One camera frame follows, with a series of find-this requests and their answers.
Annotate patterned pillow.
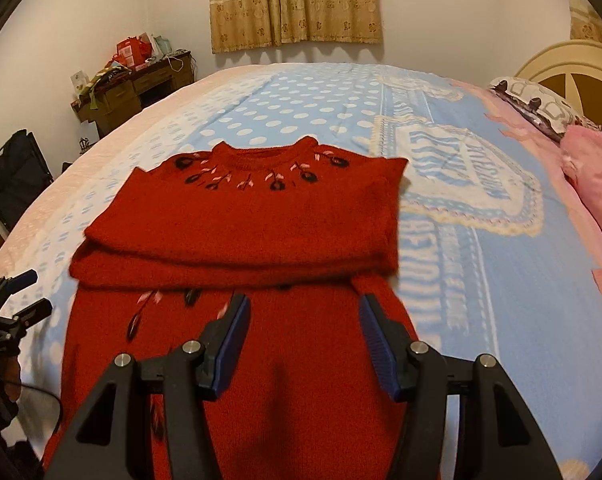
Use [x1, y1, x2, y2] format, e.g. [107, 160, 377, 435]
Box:
[488, 76, 602, 142]

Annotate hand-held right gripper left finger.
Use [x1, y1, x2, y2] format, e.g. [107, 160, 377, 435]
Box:
[43, 292, 252, 480]

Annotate cream wooden headboard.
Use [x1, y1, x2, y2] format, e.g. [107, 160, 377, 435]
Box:
[513, 39, 602, 111]

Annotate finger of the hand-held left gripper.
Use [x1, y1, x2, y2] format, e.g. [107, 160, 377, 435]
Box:
[0, 269, 39, 311]
[0, 298, 53, 341]

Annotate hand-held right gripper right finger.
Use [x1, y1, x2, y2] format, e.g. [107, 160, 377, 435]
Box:
[358, 292, 564, 480]

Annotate peach quilted bed cover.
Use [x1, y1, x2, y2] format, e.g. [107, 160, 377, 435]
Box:
[0, 63, 276, 286]

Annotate black cable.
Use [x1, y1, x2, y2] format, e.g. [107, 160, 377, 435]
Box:
[0, 377, 63, 448]

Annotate pink folded quilt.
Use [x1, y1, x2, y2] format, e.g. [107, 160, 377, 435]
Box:
[561, 125, 602, 266]

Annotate black folding chair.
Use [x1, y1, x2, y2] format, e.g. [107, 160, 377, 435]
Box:
[0, 130, 54, 241]

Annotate colourful cloth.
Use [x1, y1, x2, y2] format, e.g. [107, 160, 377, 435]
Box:
[83, 62, 132, 111]

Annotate brown wooden desk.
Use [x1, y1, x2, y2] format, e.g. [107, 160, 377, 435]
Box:
[76, 50, 196, 138]

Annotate narrow beige floral curtain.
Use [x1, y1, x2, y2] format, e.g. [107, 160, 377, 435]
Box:
[568, 0, 602, 41]

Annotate red gift bag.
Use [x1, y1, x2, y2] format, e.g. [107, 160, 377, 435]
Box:
[113, 36, 154, 68]

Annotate red knitted sweater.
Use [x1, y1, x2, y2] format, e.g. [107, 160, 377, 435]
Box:
[41, 136, 442, 480]

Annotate wide beige floral curtain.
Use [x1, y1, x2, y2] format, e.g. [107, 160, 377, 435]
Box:
[208, 0, 384, 54]

